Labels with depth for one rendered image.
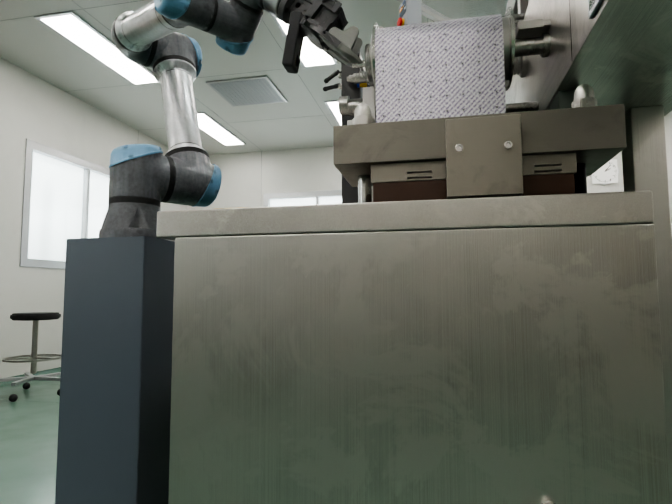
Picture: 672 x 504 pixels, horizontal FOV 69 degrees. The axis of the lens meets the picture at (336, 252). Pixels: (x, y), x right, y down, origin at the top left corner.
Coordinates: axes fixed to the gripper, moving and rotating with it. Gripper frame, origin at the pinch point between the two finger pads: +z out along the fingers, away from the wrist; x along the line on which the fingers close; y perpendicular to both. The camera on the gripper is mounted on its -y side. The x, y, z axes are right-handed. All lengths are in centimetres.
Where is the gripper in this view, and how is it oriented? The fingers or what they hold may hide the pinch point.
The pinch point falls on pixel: (355, 63)
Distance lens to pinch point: 106.2
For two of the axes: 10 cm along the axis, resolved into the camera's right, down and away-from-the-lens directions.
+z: 7.5, 6.2, -2.2
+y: 6.3, -7.8, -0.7
